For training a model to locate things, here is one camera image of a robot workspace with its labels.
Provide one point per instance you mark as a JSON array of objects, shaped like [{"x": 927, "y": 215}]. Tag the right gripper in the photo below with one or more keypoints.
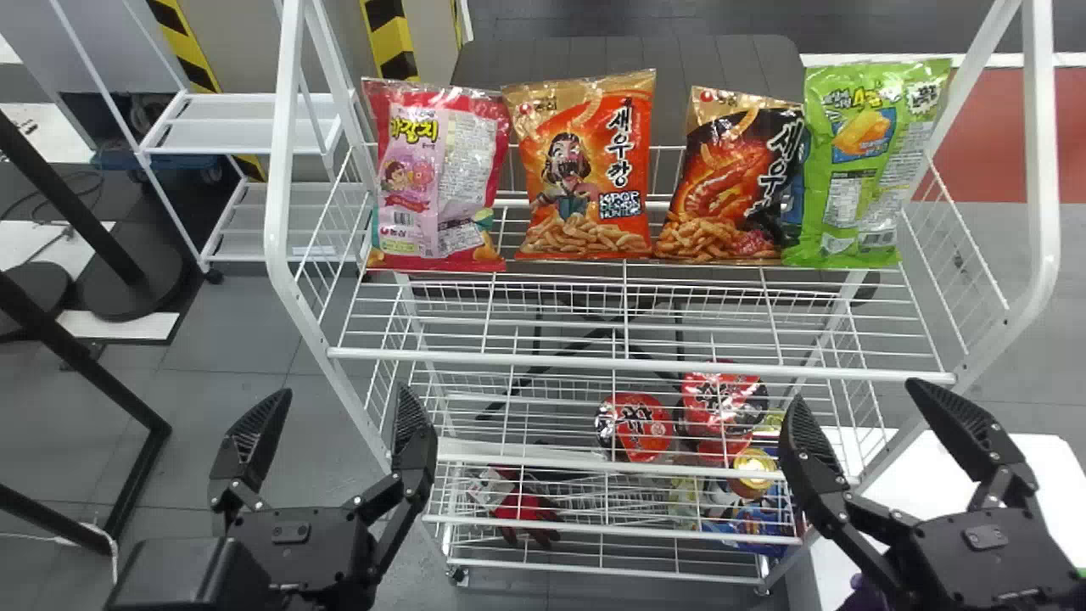
[{"x": 984, "y": 564}]

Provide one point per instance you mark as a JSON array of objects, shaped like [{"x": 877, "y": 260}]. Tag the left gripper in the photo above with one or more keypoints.
[{"x": 310, "y": 552}]

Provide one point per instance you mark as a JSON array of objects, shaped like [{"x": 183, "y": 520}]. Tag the yellow can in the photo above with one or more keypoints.
[{"x": 753, "y": 471}]

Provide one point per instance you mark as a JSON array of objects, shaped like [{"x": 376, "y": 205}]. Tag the blue snack packet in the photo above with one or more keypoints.
[{"x": 751, "y": 522}]

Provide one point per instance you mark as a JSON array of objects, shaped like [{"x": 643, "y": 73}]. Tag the red noodle cup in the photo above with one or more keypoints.
[
  {"x": 636, "y": 424},
  {"x": 723, "y": 399}
]

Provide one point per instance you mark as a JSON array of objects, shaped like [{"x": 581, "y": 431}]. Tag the red gloves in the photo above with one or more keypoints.
[{"x": 524, "y": 509}]

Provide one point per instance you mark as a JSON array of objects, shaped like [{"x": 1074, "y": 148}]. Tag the green snack packet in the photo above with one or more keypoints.
[{"x": 865, "y": 161}]

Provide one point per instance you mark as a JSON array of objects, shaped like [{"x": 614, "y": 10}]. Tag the red and pink snack packet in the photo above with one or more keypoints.
[{"x": 433, "y": 170}]

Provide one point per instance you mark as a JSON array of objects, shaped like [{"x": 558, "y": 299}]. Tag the black and red snack packet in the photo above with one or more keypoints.
[{"x": 730, "y": 187}]

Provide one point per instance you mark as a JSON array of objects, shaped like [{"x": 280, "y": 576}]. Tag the white shelf trolley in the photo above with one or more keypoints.
[{"x": 229, "y": 127}]

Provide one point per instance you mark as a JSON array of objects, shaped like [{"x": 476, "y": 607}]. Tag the orange snack packet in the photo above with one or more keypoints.
[{"x": 585, "y": 161}]

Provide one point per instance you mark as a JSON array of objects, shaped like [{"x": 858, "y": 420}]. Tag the yellow black striped post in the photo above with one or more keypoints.
[
  {"x": 390, "y": 38},
  {"x": 191, "y": 55}
]

